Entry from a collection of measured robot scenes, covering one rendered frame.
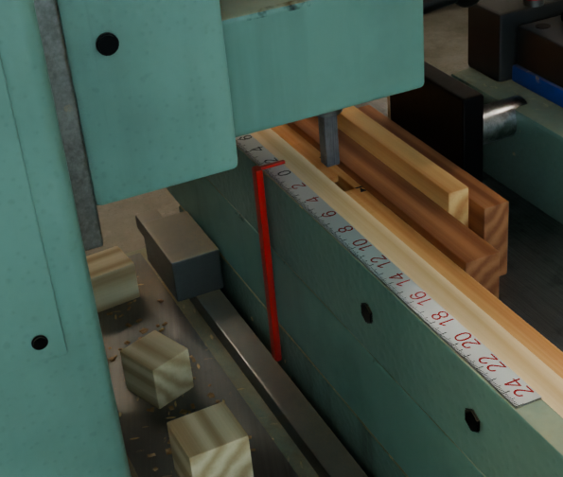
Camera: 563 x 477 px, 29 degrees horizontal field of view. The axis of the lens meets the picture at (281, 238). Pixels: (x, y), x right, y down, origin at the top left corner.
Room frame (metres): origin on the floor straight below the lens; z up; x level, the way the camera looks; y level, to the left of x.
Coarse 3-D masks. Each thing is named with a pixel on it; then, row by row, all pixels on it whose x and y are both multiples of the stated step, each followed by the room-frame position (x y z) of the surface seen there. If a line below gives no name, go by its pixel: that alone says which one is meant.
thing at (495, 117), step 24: (432, 72) 0.63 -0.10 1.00; (408, 96) 0.64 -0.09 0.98; (432, 96) 0.61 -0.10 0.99; (456, 96) 0.59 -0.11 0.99; (480, 96) 0.59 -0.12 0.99; (408, 120) 0.64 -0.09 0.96; (432, 120) 0.61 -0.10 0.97; (456, 120) 0.59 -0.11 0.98; (480, 120) 0.58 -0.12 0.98; (504, 120) 0.63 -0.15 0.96; (432, 144) 0.61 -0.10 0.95; (456, 144) 0.59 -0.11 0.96; (480, 144) 0.59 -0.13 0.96; (480, 168) 0.59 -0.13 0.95
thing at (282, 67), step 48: (240, 0) 0.58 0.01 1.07; (288, 0) 0.57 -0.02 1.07; (336, 0) 0.57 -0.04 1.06; (384, 0) 0.58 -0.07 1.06; (240, 48) 0.55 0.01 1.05; (288, 48) 0.56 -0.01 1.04; (336, 48) 0.57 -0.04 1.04; (384, 48) 0.58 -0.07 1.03; (240, 96) 0.55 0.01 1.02; (288, 96) 0.56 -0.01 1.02; (336, 96) 0.57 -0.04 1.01; (384, 96) 0.58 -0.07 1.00
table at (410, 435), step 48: (192, 192) 0.73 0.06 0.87; (240, 240) 0.64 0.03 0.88; (528, 240) 0.57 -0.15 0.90; (288, 288) 0.57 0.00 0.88; (528, 288) 0.52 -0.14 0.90; (336, 336) 0.51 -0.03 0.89; (336, 384) 0.51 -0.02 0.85; (384, 384) 0.46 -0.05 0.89; (384, 432) 0.46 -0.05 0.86; (432, 432) 0.41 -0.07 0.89
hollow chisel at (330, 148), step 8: (320, 120) 0.61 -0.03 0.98; (328, 120) 0.60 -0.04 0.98; (336, 120) 0.60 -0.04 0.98; (320, 128) 0.61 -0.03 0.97; (328, 128) 0.60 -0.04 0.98; (336, 128) 0.60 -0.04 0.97; (320, 136) 0.61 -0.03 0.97; (328, 136) 0.60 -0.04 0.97; (336, 136) 0.60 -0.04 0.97; (320, 144) 0.61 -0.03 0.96; (328, 144) 0.60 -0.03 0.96; (336, 144) 0.60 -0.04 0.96; (328, 152) 0.60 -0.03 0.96; (336, 152) 0.60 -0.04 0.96; (328, 160) 0.60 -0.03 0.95; (336, 160) 0.60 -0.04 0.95
